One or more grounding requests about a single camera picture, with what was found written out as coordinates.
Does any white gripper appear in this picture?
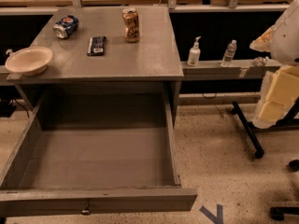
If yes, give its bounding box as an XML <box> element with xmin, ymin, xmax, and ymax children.
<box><xmin>249</xmin><ymin>26</ymin><xmax>299</xmax><ymax>129</ymax></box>

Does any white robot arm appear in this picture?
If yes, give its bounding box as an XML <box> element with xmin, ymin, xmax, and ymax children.
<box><xmin>249</xmin><ymin>0</ymin><xmax>299</xmax><ymax>129</ymax></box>

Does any grey open top drawer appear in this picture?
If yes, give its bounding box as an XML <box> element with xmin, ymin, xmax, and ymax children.
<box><xmin>0</xmin><ymin>91</ymin><xmax>197</xmax><ymax>217</ymax></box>

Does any crumpled clear plastic wrapper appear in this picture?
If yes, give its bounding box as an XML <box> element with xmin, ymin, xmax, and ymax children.
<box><xmin>253</xmin><ymin>57</ymin><xmax>269</xmax><ymax>66</ymax></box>

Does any black rolling stand base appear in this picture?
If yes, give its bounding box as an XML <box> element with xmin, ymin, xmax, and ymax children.
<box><xmin>232</xmin><ymin>98</ymin><xmax>299</xmax><ymax>159</ymax></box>

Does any white pump lotion bottle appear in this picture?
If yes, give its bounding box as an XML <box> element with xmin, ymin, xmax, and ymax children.
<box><xmin>187</xmin><ymin>36</ymin><xmax>201</xmax><ymax>67</ymax></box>

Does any crushed gold soda can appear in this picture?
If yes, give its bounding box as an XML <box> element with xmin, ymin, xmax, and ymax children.
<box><xmin>122</xmin><ymin>7</ymin><xmax>140</xmax><ymax>42</ymax></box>

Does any grey metal cabinet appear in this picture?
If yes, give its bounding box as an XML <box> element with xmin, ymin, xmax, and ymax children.
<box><xmin>7</xmin><ymin>7</ymin><xmax>183</xmax><ymax>129</ymax></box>

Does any blue tape floor marker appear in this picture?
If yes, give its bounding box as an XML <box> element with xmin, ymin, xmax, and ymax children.
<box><xmin>200</xmin><ymin>204</ymin><xmax>224</xmax><ymax>224</ymax></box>

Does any crushed blue pepsi can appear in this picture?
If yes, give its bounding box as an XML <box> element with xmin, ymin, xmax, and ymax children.
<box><xmin>53</xmin><ymin>15</ymin><xmax>79</xmax><ymax>39</ymax></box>

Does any white paper bowl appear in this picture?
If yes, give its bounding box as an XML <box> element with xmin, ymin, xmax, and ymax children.
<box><xmin>5</xmin><ymin>47</ymin><xmax>53</xmax><ymax>76</ymax></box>

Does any grey metal shelf rail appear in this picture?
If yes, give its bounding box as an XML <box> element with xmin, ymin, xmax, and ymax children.
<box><xmin>181</xmin><ymin>60</ymin><xmax>280</xmax><ymax>81</ymax></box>

